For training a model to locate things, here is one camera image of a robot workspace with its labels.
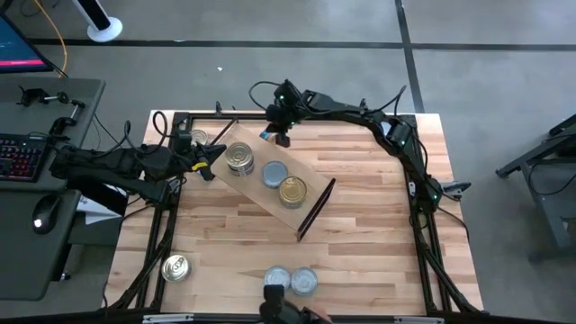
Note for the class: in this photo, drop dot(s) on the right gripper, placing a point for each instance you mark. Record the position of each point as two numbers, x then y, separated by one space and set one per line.
281 116

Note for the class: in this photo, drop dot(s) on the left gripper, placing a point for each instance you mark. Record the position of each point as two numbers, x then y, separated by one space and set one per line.
184 162

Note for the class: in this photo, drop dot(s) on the pink blue label can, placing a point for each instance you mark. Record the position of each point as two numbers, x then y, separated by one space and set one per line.
240 175
239 154
176 267
200 137
240 171

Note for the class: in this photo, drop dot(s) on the gold top can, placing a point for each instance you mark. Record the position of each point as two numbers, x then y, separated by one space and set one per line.
293 206
292 190

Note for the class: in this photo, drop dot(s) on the wooden shelf black frame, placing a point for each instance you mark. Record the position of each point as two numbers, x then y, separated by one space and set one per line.
316 186

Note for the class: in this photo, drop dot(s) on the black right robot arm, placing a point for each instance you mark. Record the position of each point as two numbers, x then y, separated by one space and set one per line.
360 118

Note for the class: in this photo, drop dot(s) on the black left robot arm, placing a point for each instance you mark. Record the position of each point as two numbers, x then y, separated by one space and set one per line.
108 166

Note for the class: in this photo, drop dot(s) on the white paper sheet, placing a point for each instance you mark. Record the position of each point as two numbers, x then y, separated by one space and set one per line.
92 216

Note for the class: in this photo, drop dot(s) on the black desk clamp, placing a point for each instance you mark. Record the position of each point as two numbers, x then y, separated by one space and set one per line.
63 122
31 95

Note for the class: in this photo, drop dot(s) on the white floor stand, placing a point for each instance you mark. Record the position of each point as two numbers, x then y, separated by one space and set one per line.
105 31

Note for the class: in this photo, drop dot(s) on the black computer mouse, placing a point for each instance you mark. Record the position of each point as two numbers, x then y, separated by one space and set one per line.
45 213

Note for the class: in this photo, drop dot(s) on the grey desk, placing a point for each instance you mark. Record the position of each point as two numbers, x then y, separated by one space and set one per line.
27 117
27 265

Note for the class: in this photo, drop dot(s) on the black backlit keyboard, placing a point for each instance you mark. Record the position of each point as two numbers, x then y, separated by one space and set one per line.
20 157

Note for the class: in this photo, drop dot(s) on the computer monitor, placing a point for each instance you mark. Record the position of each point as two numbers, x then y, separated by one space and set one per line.
18 49

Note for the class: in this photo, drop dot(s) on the grey metal cart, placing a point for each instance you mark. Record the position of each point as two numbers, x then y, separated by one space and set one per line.
531 156

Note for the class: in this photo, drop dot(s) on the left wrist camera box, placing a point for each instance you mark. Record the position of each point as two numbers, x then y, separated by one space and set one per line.
182 140

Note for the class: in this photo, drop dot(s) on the silver metal bracket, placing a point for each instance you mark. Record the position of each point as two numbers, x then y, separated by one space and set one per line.
418 320
168 318

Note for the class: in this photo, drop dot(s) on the grey frame clamp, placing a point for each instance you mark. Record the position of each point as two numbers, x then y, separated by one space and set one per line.
456 186

